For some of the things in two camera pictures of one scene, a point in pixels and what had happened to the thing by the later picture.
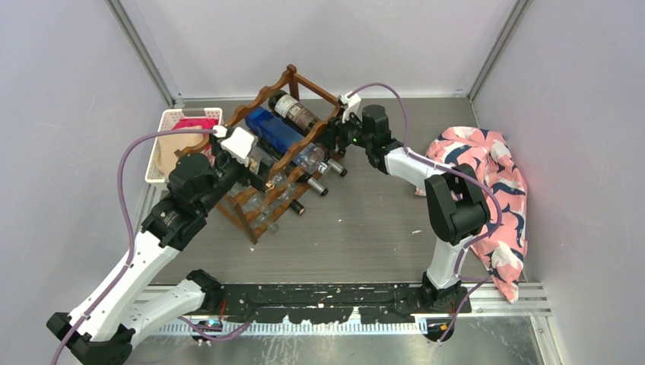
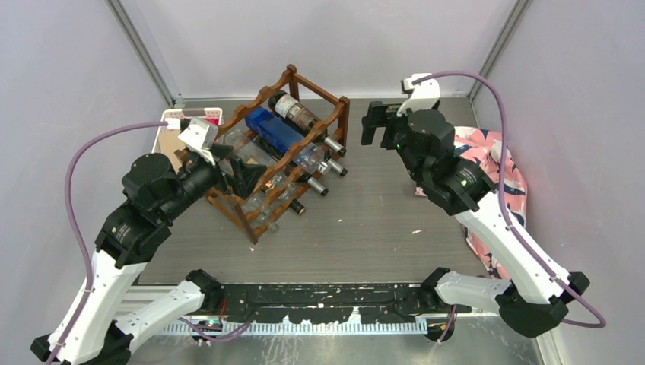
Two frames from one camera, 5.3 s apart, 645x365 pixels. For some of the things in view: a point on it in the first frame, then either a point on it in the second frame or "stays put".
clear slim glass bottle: (256, 207) stays put
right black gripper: (336, 127) → (379, 115)
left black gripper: (257, 179) → (246, 176)
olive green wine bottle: (297, 115) stays put
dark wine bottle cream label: (306, 177) stays put
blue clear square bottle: (287, 138) stays put
